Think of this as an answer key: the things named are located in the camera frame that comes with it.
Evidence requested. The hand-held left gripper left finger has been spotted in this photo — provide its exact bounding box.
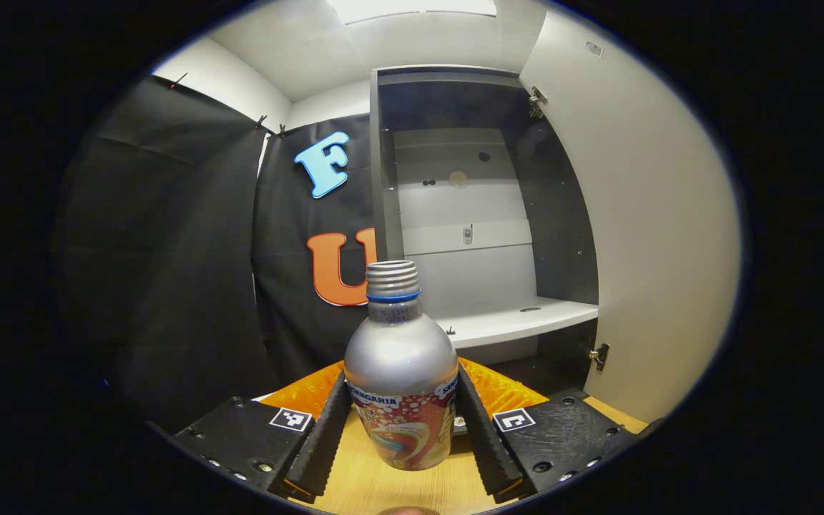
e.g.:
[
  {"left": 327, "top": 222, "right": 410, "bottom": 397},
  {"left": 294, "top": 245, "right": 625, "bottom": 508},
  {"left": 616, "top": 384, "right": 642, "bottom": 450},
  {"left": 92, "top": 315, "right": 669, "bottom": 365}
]
[{"left": 172, "top": 360, "right": 353, "bottom": 501}]

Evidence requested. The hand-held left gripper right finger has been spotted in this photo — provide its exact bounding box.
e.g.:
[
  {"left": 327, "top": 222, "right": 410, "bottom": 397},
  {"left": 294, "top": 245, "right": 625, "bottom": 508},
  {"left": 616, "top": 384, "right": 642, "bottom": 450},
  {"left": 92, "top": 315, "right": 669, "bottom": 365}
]
[{"left": 455, "top": 358, "right": 645, "bottom": 501}]

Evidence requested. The silver bottle with colourful label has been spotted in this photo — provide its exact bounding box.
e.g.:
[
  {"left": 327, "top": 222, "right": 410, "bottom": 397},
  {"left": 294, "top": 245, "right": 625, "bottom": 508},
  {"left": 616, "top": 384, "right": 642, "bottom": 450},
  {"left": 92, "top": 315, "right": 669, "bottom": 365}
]
[{"left": 343, "top": 260, "right": 459, "bottom": 471}]

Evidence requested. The grey cabinet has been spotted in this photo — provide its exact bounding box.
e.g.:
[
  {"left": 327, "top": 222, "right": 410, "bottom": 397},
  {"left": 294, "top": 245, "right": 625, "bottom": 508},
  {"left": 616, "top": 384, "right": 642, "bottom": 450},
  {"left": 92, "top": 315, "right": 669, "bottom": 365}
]
[{"left": 369, "top": 64, "right": 602, "bottom": 401}]

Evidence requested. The beige cabinet door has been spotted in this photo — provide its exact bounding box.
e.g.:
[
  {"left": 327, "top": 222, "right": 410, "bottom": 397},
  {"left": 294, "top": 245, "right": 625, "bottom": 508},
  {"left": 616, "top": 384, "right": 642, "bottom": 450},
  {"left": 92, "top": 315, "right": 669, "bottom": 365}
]
[{"left": 518, "top": 11, "right": 742, "bottom": 424}]

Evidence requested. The black backdrop cloth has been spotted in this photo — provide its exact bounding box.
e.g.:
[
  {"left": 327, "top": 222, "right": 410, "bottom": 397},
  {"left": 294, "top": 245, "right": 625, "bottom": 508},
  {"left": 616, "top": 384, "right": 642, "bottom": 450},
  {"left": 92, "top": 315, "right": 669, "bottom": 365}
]
[{"left": 62, "top": 75, "right": 384, "bottom": 433}]

